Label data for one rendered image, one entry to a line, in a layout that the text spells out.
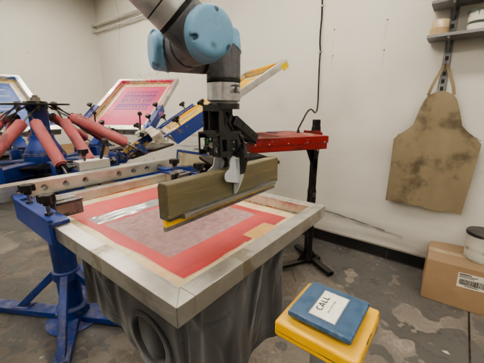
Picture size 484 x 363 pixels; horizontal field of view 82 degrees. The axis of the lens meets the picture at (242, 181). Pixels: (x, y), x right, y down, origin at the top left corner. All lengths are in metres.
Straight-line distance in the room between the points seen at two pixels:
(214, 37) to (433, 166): 2.19
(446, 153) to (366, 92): 0.75
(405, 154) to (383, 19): 1.04
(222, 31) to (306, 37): 2.42
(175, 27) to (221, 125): 0.23
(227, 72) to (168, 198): 0.29
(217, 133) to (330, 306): 0.39
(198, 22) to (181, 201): 0.32
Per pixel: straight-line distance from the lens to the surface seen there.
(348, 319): 0.50
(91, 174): 1.23
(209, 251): 0.68
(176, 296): 0.49
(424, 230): 2.68
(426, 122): 2.47
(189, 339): 0.69
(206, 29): 0.45
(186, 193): 0.57
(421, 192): 2.55
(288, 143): 1.81
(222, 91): 0.62
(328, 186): 2.76
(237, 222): 0.83
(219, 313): 0.74
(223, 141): 0.61
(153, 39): 0.58
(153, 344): 0.79
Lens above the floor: 1.28
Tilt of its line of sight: 15 degrees down
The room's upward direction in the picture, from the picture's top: straight up
